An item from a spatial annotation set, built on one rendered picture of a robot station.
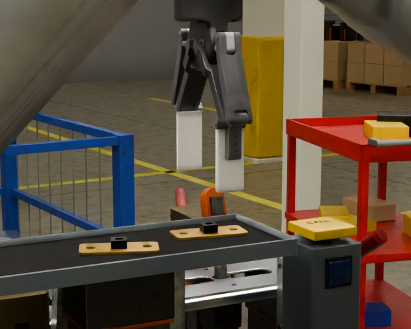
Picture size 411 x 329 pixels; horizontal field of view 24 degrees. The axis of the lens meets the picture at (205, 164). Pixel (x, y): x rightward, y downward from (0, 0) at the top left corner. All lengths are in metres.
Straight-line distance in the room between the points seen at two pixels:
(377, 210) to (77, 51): 3.49
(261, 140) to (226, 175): 7.39
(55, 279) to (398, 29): 0.55
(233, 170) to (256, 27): 7.44
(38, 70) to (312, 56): 4.84
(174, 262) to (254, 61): 7.40
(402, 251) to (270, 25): 5.15
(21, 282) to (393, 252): 2.62
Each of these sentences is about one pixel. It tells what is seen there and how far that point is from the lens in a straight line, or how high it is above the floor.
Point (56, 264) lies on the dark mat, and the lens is 0.97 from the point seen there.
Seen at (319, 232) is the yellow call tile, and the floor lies 1.16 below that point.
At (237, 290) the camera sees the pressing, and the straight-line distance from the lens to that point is 1.40.
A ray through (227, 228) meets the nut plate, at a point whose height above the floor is 1.16.
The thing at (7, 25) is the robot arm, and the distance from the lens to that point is 0.41.
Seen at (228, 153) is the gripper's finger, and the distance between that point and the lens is 0.98.
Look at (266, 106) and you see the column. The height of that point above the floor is 0.50.
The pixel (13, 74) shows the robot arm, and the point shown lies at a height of 1.39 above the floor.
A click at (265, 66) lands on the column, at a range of 8.33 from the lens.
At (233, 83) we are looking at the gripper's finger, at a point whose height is 1.34.
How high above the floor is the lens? 1.42
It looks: 10 degrees down
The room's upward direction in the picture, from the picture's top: straight up
